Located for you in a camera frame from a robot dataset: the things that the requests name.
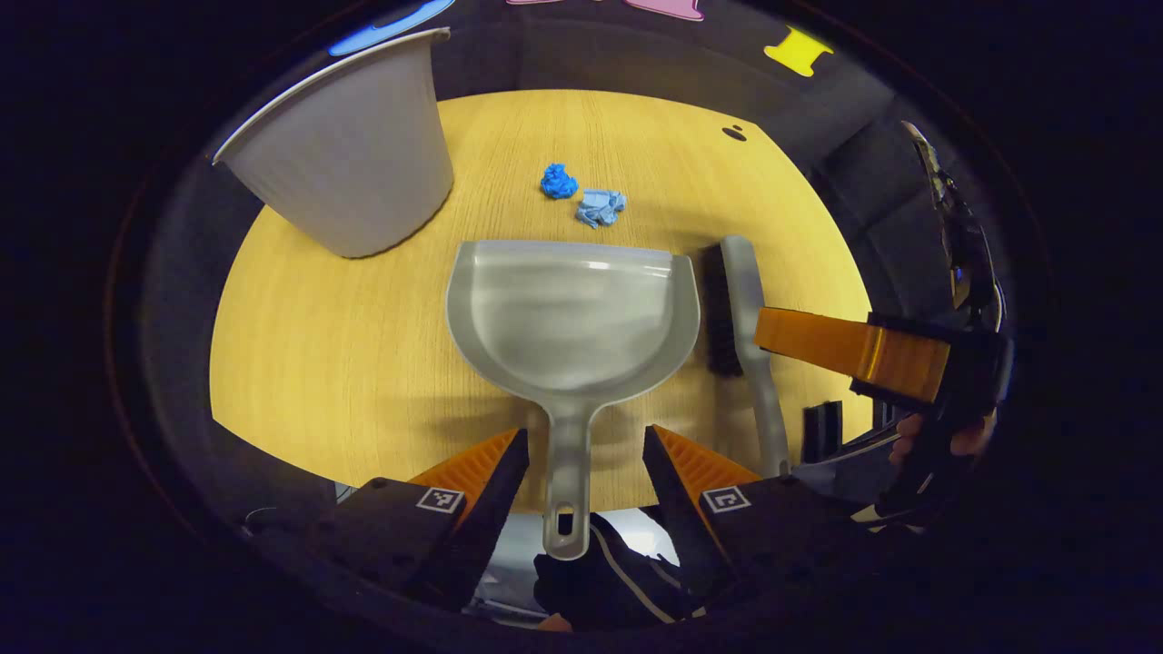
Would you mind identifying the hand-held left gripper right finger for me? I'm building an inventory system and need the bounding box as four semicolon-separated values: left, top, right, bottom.
642;424;910;600

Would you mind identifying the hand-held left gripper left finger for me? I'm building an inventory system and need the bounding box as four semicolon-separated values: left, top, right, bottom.
245;427;531;609

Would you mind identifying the grey dustpan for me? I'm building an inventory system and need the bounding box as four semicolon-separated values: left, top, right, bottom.
445;239;702;561

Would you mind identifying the light blue paper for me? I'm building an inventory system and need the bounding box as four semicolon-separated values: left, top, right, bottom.
575;188;628;230

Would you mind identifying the white garbage bin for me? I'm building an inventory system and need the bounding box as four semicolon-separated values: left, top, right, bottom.
212;27;455;260

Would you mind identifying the small grey broom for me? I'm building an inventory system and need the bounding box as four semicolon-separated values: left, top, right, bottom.
701;234;793;480

